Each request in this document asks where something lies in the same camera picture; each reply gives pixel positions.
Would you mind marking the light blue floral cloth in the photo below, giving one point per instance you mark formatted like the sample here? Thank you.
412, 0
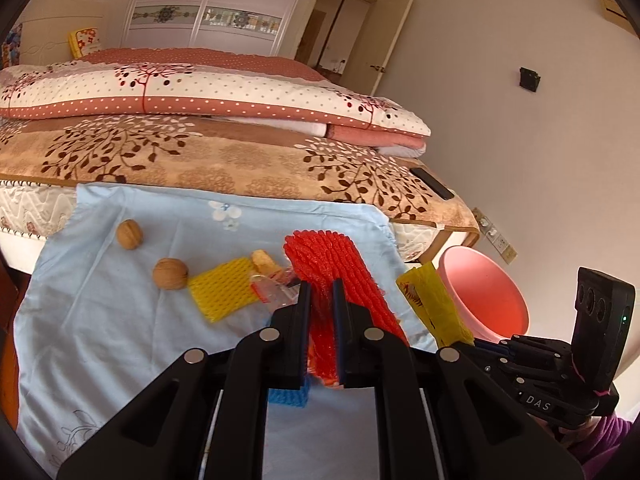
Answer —
94, 330

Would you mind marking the red foam fruit net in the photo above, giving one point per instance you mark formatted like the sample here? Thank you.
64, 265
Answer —
320, 258

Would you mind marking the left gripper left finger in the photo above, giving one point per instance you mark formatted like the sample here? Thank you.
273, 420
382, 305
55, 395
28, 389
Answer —
288, 354

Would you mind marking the yellow red pillow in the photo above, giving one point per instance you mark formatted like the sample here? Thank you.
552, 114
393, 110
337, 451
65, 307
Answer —
84, 42

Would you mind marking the black wall mounted device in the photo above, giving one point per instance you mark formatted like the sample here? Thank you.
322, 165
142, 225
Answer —
529, 79

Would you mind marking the black smartphone on bed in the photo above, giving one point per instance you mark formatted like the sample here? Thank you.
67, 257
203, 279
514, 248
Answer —
431, 182

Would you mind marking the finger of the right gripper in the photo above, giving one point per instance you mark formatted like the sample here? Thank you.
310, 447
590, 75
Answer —
519, 360

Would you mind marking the yellow foam fruit net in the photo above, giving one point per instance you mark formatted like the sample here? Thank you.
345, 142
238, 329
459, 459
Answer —
224, 289

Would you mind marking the walnut near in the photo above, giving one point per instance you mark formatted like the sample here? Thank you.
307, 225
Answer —
170, 274

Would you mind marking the wall power outlet strip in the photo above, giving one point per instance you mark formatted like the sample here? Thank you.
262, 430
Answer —
495, 237

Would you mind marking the walnut far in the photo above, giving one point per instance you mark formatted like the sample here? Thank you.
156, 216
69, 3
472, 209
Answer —
129, 234

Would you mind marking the folded polka dot quilt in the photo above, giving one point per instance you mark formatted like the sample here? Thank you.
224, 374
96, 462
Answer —
195, 81

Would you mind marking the folded pink blanket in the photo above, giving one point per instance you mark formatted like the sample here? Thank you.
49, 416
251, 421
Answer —
374, 138

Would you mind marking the white sliding wardrobe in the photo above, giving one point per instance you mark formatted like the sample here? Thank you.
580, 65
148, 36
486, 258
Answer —
237, 26

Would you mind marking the orange peel piece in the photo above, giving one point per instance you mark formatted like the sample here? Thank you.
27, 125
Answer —
264, 264

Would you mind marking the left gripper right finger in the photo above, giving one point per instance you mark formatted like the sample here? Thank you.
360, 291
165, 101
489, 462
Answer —
353, 350

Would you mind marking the brown floral bed blanket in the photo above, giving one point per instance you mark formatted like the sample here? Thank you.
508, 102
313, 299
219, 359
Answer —
222, 157

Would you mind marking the walnut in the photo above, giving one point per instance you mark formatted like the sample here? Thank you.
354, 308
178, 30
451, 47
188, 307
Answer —
170, 274
129, 234

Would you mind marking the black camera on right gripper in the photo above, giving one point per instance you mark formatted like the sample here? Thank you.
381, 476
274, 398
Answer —
604, 307

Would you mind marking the clear plastic wrapper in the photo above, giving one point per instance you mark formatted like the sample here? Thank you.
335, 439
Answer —
277, 291

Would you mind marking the pink plastic trash bucket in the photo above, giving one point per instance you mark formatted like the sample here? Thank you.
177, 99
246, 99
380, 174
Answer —
488, 301

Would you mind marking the yellow snack wrapper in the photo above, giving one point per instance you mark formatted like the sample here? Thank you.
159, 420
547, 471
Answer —
430, 301

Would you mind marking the blue foam net piece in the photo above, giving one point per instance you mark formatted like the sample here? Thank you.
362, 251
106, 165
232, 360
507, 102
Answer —
297, 398

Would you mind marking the cream bedroom door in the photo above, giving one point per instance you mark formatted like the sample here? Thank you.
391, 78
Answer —
374, 45

